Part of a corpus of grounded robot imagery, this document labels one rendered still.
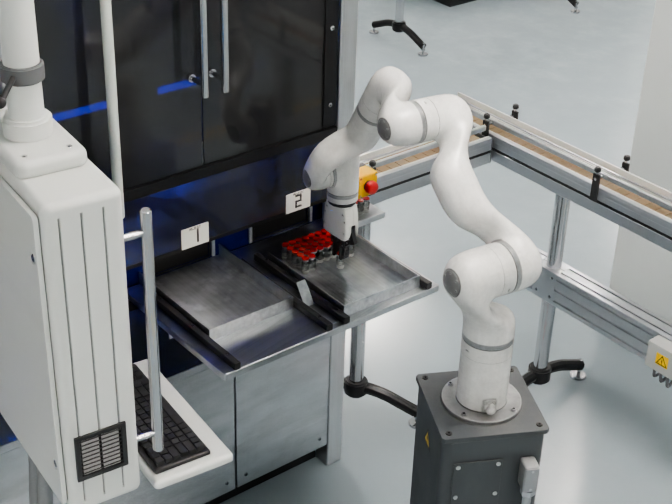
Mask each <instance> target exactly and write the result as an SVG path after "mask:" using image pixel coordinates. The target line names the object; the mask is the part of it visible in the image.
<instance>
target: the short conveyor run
mask: <svg viewBox="0 0 672 504"><path fill-rule="evenodd" d="M483 131H486V126H485V125H482V126H479V127H476V128H473V129H472V131H471V135H470V139H469V144H468V156H469V161H470V164H471V166H472V168H473V169H474V168H476V167H479V166H482V165H485V164H488V163H491V154H492V144H493V140H492V137H489V136H484V135H482V134H480V132H483ZM439 150H440V149H439V145H438V143H437V142H436V141H434V140H431V141H427V142H422V143H418V144H414V145H409V146H402V147H401V146H393V145H389V146H385V147H382V148H379V149H376V150H373V151H370V152H367V153H364V154H361V155H360V163H364V164H366V165H367V166H369V167H370V168H372V169H374V170H376V171H377V183H378V186H379V188H378V191H377V192H376V193H375V194H373V195H368V197H369V198H370V200H369V202H370V203H371V204H372V205H373V204H376V203H379V202H382V201H384V200H387V199H390V198H393V197H396V196H398V195H401V194H404V193H407V192H410V191H412V190H415V189H418V188H421V187H423V186H426V185H429V184H431V181H430V171H431V168H432V165H433V163H434V161H435V159H436V158H437V156H438V154H439Z"/></svg>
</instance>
